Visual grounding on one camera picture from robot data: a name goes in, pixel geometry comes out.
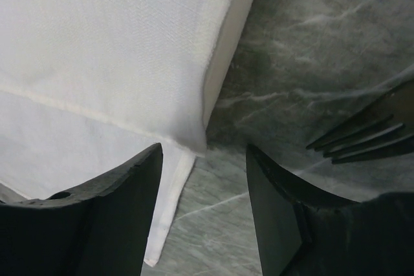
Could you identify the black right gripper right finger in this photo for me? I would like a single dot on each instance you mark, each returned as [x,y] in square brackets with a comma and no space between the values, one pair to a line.
[304,230]

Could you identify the black fork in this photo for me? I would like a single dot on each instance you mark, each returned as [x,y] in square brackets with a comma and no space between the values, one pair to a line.
[383,129]

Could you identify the white cloth napkin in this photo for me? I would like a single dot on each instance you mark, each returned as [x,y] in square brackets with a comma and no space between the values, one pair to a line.
[87,84]

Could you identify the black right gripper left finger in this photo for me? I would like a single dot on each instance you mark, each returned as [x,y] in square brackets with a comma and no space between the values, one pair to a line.
[99,227]

